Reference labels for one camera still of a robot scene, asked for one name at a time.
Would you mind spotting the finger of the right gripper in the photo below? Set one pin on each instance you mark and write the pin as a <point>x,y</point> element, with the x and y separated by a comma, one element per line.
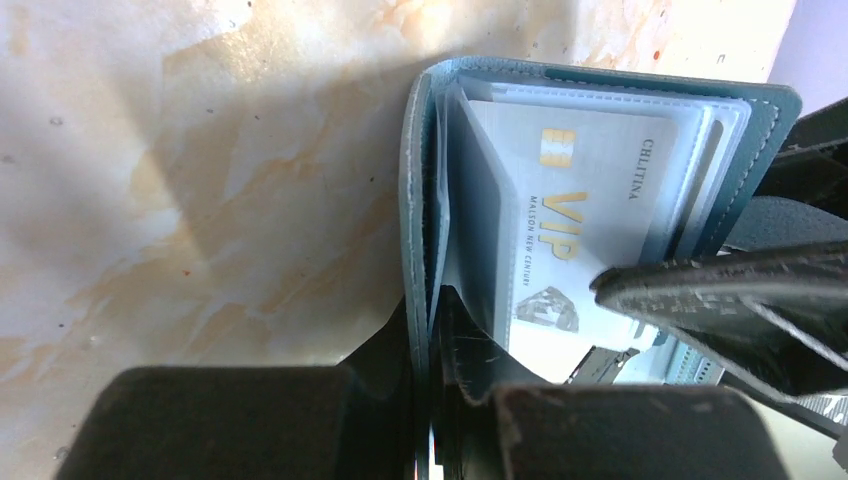
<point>776,318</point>

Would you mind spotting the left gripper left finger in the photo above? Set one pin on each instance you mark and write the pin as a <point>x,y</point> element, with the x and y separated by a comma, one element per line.
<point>351,420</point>

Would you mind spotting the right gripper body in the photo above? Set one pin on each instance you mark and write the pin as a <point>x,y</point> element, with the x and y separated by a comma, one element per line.
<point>802,200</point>

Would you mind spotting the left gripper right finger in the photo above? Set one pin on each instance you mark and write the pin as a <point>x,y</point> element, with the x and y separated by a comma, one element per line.
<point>632,433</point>

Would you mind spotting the silver VIP card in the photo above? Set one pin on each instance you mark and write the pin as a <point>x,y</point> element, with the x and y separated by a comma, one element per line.
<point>580,208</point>

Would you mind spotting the blue card holder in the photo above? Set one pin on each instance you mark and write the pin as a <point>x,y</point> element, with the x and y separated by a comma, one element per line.
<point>456,202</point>

